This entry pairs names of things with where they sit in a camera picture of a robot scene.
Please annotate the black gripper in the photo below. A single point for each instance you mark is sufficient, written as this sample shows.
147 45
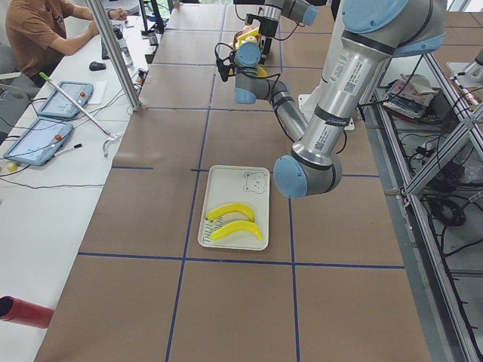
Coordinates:
268 29

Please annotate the greenish yellow banana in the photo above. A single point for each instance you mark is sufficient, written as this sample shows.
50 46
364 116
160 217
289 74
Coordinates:
237 226

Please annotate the large yellow banana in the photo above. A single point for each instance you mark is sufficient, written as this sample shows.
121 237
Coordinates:
260 71

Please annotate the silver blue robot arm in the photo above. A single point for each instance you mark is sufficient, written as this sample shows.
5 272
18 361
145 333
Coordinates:
368 32
299 11

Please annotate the brown wicker basket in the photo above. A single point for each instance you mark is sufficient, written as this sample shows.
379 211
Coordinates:
246 35

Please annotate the steel cup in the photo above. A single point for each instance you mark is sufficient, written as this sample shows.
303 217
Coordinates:
152 38

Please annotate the white bear tray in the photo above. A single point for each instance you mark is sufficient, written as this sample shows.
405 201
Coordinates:
235 213

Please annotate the black computer mouse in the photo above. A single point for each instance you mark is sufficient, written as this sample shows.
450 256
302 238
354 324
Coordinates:
97 66

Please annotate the blue teach pendant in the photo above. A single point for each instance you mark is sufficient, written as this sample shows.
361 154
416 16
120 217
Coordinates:
59 107
37 145

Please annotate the seated person brown shirt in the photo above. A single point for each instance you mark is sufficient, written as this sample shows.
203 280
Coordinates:
36 31

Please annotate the red fire extinguisher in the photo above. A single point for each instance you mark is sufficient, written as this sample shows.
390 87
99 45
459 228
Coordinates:
19 311

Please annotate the aluminium frame post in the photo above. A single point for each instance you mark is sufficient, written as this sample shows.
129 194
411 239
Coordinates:
115 54

